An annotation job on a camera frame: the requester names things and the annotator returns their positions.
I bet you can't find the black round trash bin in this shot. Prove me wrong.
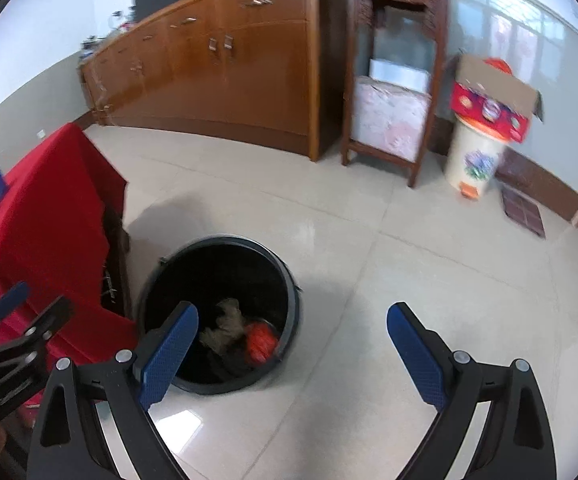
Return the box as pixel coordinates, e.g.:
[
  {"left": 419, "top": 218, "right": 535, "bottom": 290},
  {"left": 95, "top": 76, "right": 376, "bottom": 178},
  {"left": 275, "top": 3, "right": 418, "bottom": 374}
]
[{"left": 137, "top": 235, "right": 302, "bottom": 396}]

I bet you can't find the red tablecloth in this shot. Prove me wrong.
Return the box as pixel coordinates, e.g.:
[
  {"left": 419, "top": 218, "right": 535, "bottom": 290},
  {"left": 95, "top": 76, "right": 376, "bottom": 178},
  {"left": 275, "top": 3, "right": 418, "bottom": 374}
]
[{"left": 0, "top": 122, "right": 138, "bottom": 365}]

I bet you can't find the brown floor drain grate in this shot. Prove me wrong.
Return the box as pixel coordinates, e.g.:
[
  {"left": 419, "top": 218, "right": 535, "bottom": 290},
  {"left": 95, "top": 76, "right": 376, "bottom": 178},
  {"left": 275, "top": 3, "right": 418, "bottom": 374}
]
[{"left": 501, "top": 186, "right": 546, "bottom": 238}]

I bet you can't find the cream floral pedal bin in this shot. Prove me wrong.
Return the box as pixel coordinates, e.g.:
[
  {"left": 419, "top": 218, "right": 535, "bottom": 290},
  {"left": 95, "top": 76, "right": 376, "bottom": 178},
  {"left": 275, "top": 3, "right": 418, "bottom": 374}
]
[{"left": 444, "top": 117, "right": 507, "bottom": 200}]

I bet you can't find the long wooden sideboard cabinet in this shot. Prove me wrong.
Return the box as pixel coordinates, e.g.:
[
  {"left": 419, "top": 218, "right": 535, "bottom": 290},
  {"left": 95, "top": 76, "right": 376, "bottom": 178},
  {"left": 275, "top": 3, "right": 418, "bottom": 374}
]
[{"left": 78, "top": 0, "right": 347, "bottom": 160}]

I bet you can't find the open red cardboard box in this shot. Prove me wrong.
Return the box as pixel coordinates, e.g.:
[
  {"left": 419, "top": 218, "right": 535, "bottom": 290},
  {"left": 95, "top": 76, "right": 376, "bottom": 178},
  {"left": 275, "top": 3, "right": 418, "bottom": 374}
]
[{"left": 450, "top": 53, "right": 544, "bottom": 143}]

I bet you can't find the pink floral cushion panel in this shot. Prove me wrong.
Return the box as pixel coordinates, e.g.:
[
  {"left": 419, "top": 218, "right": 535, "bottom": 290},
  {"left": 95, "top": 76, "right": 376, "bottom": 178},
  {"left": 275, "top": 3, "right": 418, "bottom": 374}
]
[{"left": 351, "top": 76, "right": 430, "bottom": 162}]

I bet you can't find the dark carved wooden stand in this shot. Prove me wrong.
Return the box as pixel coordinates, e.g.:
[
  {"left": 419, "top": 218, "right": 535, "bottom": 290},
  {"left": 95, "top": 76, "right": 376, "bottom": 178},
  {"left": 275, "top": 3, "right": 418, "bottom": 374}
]
[{"left": 341, "top": 0, "right": 449, "bottom": 185}]

